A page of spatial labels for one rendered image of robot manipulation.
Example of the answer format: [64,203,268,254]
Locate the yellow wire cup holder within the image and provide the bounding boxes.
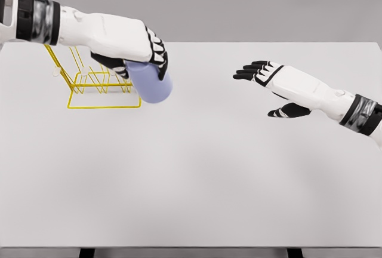
[44,44,142,110]

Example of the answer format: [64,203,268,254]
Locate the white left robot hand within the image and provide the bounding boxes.
[90,14,169,81]

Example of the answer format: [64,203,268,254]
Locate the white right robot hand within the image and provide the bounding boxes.
[232,60,322,119]

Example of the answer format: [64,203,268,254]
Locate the lavender blue cup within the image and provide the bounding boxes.
[124,60,174,104]

